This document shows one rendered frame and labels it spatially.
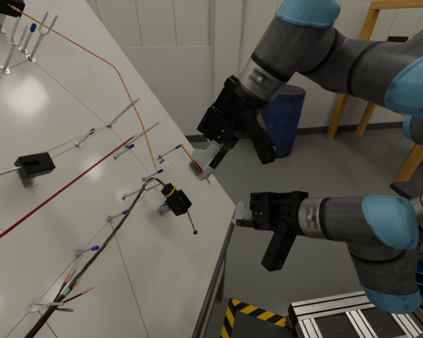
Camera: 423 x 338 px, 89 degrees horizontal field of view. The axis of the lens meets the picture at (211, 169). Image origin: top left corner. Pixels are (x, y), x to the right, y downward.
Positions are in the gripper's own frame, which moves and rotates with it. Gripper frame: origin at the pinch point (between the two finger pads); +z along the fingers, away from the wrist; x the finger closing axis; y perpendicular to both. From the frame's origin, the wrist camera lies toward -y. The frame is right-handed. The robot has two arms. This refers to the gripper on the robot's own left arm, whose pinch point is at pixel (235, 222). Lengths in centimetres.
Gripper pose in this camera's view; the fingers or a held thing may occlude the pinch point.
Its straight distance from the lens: 58.8
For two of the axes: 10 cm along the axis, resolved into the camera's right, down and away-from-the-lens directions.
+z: -6.0, 1.4, 7.9
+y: 0.3, -9.8, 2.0
